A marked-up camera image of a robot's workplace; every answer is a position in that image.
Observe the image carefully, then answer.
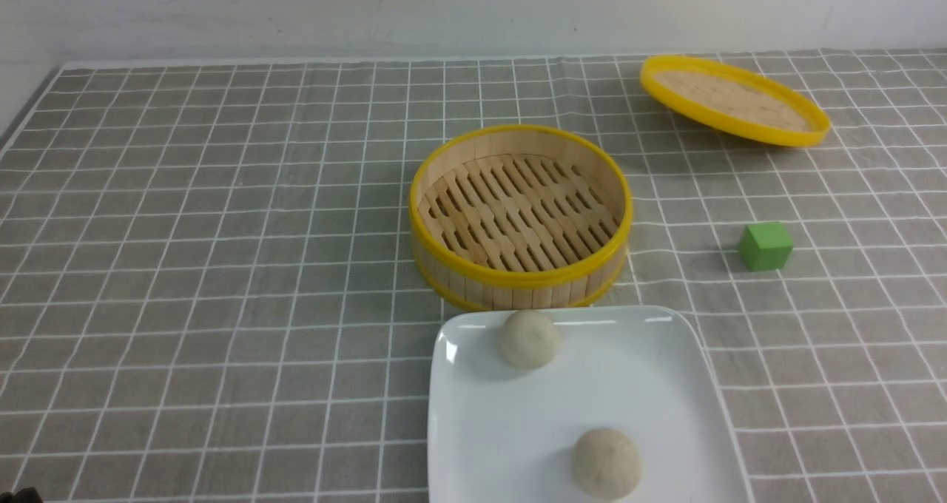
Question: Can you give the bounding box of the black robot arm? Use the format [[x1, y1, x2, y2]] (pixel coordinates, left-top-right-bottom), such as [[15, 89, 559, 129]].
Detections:
[[0, 487, 44, 503]]

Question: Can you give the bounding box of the yellow rimmed bamboo steamer lid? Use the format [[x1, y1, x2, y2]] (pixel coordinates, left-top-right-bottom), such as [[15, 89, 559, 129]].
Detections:
[[639, 55, 832, 148]]

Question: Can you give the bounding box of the yellow rimmed bamboo steamer basket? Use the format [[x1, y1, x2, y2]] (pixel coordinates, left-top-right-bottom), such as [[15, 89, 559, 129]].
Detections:
[[407, 124, 633, 311]]

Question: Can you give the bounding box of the grey checked tablecloth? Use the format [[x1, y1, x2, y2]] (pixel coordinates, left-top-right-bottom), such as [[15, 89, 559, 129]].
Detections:
[[1, 50, 946, 502]]

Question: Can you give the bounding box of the round beige steamed bun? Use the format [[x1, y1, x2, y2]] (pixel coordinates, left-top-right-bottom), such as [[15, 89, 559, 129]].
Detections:
[[570, 428, 643, 501]]

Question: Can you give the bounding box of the white square plate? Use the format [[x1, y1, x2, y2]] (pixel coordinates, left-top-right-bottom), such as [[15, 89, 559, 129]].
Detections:
[[427, 306, 754, 502]]

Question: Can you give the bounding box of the round white steamed bun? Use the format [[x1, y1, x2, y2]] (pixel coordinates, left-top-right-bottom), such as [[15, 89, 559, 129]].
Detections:
[[498, 308, 561, 371]]

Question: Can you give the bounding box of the green cube block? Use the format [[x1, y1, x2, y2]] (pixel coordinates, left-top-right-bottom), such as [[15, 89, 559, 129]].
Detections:
[[738, 222, 795, 271]]

